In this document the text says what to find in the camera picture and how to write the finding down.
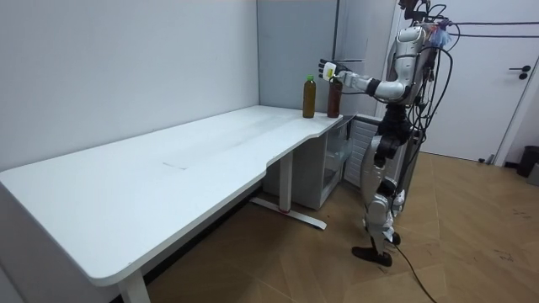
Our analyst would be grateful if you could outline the robot body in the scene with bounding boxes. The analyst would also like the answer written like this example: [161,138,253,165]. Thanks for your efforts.
[383,0,455,142]

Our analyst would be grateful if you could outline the black floor cable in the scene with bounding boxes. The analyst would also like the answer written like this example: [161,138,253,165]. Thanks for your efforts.
[390,242,439,303]

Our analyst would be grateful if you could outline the open grey fridge door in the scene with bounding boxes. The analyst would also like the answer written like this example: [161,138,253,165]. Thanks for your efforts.
[263,115,355,211]

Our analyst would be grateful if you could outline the robot legs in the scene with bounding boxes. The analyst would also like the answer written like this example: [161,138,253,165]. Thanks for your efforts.
[351,104,423,268]

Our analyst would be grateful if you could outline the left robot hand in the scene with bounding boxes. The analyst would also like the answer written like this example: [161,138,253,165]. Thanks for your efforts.
[318,58,339,82]

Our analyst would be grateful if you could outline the white room door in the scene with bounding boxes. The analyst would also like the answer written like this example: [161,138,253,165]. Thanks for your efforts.
[389,0,539,163]

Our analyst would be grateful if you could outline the white desk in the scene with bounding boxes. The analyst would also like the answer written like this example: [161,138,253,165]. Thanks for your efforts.
[0,104,344,303]

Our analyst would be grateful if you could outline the black waste bin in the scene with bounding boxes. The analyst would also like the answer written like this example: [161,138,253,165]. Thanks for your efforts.
[516,145,539,178]

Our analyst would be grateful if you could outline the red-brown drink bottle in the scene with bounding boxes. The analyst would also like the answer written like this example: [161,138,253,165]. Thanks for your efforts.
[327,77,344,119]

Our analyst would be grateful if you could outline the cable bundle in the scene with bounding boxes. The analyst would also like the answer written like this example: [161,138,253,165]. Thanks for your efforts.
[437,19,539,41]

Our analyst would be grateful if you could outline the green-capped olive drink bottle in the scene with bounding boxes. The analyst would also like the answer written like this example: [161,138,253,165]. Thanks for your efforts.
[302,74,318,120]

